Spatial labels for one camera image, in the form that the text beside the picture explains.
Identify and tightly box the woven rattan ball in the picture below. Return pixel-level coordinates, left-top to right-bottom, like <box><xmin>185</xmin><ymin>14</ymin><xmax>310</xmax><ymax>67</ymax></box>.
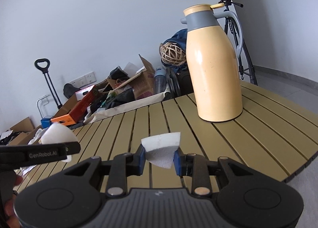
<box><xmin>159</xmin><ymin>41</ymin><xmax>186</xmax><ymax>66</ymax></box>

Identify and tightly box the grey blue water bottle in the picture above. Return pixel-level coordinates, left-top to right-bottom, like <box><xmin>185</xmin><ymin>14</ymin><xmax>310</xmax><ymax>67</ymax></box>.
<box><xmin>154</xmin><ymin>67</ymin><xmax>167</xmax><ymax>94</ymax></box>

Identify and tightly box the olive folding camp table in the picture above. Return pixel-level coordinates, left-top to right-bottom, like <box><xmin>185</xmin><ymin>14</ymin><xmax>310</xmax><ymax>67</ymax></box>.
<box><xmin>12</xmin><ymin>80</ymin><xmax>318</xmax><ymax>194</ymax></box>

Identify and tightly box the black trolley handle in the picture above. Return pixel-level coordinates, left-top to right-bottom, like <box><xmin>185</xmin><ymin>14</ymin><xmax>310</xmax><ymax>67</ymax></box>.
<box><xmin>34</xmin><ymin>58</ymin><xmax>62</xmax><ymax>109</ymax></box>

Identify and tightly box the white paper cone cup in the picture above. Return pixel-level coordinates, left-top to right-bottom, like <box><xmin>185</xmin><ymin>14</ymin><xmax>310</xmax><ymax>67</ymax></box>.
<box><xmin>39</xmin><ymin>122</ymin><xmax>79</xmax><ymax>163</ymax></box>

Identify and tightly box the cream thermos jug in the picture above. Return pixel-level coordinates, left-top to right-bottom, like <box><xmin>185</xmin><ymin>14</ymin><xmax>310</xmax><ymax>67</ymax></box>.
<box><xmin>181</xmin><ymin>4</ymin><xmax>244</xmax><ymax>122</ymax></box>

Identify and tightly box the camera on tripod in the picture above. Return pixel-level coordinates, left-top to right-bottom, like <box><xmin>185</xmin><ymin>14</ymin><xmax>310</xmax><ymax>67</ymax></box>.
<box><xmin>218</xmin><ymin>0</ymin><xmax>259</xmax><ymax>86</ymax></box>

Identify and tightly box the orange shoe box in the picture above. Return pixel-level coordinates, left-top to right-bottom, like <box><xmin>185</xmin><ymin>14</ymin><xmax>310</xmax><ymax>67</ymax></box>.
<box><xmin>51</xmin><ymin>85</ymin><xmax>99</xmax><ymax>126</ymax></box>

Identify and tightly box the navy blue bag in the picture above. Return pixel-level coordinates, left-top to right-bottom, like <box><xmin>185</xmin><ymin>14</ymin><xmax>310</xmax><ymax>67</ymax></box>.
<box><xmin>159</xmin><ymin>29</ymin><xmax>188</xmax><ymax>72</ymax></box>

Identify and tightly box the white foam wedge piece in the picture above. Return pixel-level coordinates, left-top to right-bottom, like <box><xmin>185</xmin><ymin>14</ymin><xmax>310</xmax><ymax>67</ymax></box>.
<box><xmin>141</xmin><ymin>132</ymin><xmax>180</xmax><ymax>169</ymax></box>

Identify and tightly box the person's left hand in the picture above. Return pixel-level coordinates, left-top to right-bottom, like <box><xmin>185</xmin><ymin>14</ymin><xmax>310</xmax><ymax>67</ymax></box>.
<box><xmin>1</xmin><ymin>171</ymin><xmax>23</xmax><ymax>228</ymax></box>

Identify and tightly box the open brown cardboard box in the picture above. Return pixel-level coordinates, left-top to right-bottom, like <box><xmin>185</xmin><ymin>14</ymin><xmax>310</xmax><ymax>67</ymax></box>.
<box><xmin>106</xmin><ymin>55</ymin><xmax>155</xmax><ymax>100</ymax></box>

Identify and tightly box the white metal frame chair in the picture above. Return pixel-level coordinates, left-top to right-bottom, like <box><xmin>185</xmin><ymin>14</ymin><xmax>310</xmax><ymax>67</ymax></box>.
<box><xmin>37</xmin><ymin>94</ymin><xmax>58</xmax><ymax>122</ymax></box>

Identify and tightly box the large cardboard boxes left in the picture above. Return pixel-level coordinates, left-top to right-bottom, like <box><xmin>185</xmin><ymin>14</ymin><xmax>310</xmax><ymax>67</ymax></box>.
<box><xmin>1</xmin><ymin>117</ymin><xmax>41</xmax><ymax>146</ymax></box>

